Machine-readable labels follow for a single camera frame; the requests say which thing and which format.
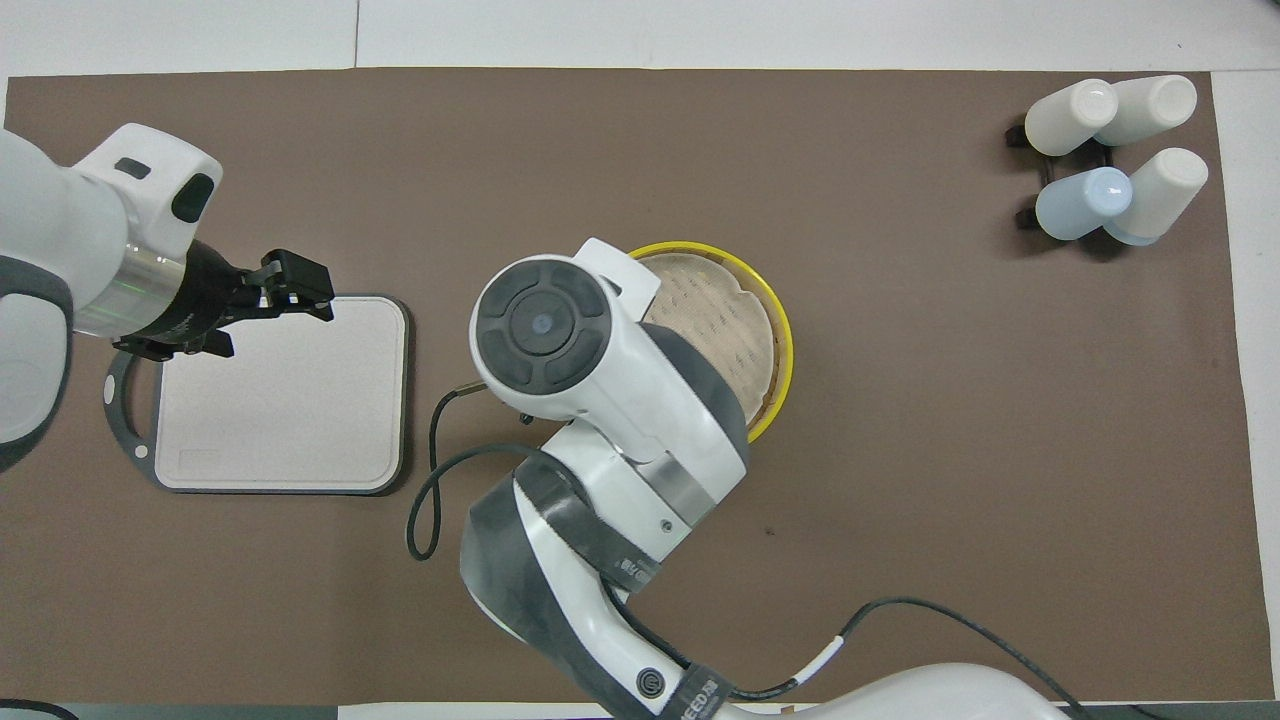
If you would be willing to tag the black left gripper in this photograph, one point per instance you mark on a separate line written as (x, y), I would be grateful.
(210, 300)

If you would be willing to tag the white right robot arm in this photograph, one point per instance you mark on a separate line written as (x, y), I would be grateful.
(600, 400)

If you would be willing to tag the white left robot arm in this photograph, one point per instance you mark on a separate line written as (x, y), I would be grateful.
(60, 220)

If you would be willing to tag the yellow rimmed bamboo steamer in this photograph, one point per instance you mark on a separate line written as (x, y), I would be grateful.
(785, 350)

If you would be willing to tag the grey cutting board dark rim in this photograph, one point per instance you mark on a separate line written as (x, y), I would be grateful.
(300, 400)

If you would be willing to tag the brown table mat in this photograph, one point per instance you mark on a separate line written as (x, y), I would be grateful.
(900, 400)

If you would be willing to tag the black cup rack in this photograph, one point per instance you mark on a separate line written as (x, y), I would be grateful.
(1017, 137)

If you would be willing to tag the light blue plastic cup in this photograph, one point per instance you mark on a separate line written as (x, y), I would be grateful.
(1080, 205)

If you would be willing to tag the white plastic cup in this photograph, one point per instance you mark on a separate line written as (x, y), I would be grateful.
(1070, 118)
(1155, 105)
(1165, 190)

